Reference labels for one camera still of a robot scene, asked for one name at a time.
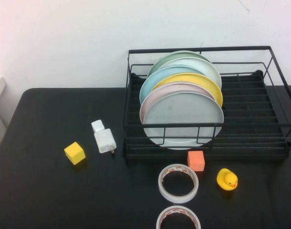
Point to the white double-sided tape roll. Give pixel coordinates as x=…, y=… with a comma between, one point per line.
x=162, y=189
x=166, y=211

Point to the orange foam cube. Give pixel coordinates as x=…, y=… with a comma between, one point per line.
x=196, y=161

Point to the pale mint round plate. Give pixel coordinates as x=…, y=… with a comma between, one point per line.
x=204, y=68

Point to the pink round plate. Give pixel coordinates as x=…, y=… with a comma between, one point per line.
x=147, y=105

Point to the yellow round plate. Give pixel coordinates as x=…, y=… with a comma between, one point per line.
x=212, y=88

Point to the light blue round plate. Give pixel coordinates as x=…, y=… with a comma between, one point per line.
x=148, y=84

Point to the grey round plate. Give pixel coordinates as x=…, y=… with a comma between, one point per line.
x=183, y=114

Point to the large white plug charger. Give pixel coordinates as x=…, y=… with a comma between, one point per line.
x=104, y=141

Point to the green round plate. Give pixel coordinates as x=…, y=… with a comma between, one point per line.
x=164, y=59

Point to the yellow rubber duck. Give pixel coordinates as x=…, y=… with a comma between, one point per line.
x=227, y=179

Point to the small white charger cube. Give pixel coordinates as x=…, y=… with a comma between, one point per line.
x=97, y=126

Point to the yellow foam cube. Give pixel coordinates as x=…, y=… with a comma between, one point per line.
x=74, y=152

